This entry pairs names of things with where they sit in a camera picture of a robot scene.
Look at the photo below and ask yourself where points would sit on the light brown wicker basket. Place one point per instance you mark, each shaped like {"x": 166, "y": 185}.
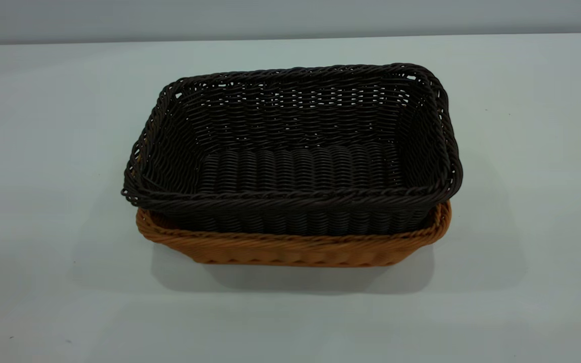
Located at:
{"x": 295, "y": 250}

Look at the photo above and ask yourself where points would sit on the dark brown wicker basket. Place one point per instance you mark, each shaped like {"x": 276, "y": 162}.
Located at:
{"x": 295, "y": 166}

